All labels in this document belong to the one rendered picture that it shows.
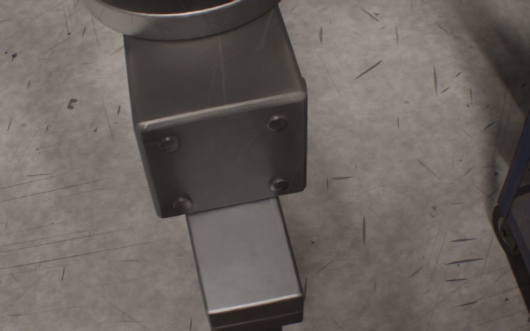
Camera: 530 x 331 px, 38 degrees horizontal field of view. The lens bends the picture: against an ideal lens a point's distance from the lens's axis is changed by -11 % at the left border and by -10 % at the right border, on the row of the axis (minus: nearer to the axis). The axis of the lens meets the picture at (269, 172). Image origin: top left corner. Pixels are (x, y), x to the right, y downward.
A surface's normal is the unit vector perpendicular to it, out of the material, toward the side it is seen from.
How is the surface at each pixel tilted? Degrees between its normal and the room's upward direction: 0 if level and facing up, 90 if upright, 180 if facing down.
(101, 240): 0
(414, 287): 0
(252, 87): 0
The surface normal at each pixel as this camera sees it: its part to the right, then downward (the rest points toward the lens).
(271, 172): 0.21, 0.82
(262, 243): -0.03, -0.54
